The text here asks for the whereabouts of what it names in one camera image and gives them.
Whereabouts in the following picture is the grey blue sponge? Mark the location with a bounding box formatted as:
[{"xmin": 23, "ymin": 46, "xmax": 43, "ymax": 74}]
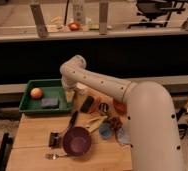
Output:
[{"xmin": 41, "ymin": 98, "xmax": 59, "ymax": 108}]

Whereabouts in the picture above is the black office chair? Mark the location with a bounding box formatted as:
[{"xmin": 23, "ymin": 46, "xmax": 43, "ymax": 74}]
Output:
[{"xmin": 128, "ymin": 0, "xmax": 188, "ymax": 28}]

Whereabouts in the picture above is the light blue cloth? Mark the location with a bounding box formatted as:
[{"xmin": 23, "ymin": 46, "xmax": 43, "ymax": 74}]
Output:
[{"xmin": 116, "ymin": 126, "xmax": 130, "ymax": 145}]

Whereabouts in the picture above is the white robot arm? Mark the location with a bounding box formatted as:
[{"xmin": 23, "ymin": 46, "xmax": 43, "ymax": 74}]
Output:
[{"xmin": 60, "ymin": 55, "xmax": 185, "ymax": 171}]

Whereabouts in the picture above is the orange red bowl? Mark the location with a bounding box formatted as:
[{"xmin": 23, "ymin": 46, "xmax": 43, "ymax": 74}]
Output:
[{"xmin": 113, "ymin": 100, "xmax": 127, "ymax": 114}]

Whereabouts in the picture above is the small metal cup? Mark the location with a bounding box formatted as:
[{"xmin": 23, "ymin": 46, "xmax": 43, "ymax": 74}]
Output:
[{"xmin": 98, "ymin": 103, "xmax": 109, "ymax": 115}]

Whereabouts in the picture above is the red apple on shelf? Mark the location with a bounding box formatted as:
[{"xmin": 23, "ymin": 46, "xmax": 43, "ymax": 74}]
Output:
[{"xmin": 68, "ymin": 22, "xmax": 80, "ymax": 31}]

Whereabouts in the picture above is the orange carrot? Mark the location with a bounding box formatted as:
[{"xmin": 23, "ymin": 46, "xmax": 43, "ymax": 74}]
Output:
[{"xmin": 88, "ymin": 97, "xmax": 101, "ymax": 114}]

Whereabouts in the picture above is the cream wooden spatula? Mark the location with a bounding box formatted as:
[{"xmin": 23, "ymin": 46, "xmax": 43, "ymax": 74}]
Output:
[{"xmin": 83, "ymin": 116, "xmax": 106, "ymax": 133}]

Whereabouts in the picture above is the green plastic tray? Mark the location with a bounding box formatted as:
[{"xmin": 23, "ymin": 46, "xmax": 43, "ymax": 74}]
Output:
[{"xmin": 19, "ymin": 79, "xmax": 73, "ymax": 115}]

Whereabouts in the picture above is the black handled spatula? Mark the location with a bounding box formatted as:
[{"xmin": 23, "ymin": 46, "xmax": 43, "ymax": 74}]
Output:
[{"xmin": 48, "ymin": 111, "xmax": 78, "ymax": 148}]

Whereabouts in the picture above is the small blue cup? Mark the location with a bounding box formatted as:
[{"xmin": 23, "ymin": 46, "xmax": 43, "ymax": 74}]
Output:
[{"xmin": 99, "ymin": 123, "xmax": 112, "ymax": 139}]

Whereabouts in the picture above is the white cup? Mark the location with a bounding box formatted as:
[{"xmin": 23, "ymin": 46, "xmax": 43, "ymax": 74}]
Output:
[{"xmin": 76, "ymin": 83, "xmax": 87, "ymax": 94}]

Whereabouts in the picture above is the black rectangular block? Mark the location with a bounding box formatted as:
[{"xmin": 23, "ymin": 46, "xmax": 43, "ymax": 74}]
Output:
[{"xmin": 80, "ymin": 96, "xmax": 94, "ymax": 113}]

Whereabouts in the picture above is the black chair at left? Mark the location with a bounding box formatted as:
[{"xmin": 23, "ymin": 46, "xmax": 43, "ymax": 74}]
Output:
[{"xmin": 0, "ymin": 133, "xmax": 13, "ymax": 171}]

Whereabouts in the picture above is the orange peach fruit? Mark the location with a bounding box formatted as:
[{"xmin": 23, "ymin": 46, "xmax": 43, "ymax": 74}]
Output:
[{"xmin": 30, "ymin": 88, "xmax": 43, "ymax": 99}]

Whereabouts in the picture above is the brown pine cone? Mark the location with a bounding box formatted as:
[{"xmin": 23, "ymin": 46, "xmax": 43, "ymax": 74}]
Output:
[{"xmin": 108, "ymin": 117, "xmax": 122, "ymax": 131}]

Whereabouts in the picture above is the silver fork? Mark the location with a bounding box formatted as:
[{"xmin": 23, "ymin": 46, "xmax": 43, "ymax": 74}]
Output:
[{"xmin": 45, "ymin": 153, "xmax": 70, "ymax": 160}]

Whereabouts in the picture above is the purple bowl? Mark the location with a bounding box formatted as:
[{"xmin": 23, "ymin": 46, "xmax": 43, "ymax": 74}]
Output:
[{"xmin": 63, "ymin": 127, "xmax": 92, "ymax": 156}]

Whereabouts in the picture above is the black clamp tool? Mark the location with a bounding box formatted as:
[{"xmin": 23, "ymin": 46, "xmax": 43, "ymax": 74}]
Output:
[{"xmin": 176, "ymin": 108, "xmax": 188, "ymax": 139}]

